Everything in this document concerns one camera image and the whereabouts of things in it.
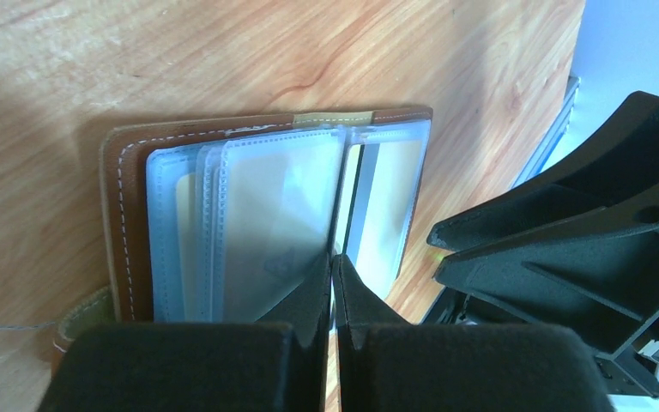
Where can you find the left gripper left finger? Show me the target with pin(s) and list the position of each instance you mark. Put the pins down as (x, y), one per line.
(277, 363)

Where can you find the brown leather card holder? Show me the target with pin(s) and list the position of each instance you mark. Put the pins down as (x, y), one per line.
(217, 220)

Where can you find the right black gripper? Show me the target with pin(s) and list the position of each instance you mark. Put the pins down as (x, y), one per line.
(577, 245)

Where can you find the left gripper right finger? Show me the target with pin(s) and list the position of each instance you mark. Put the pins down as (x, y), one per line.
(388, 364)

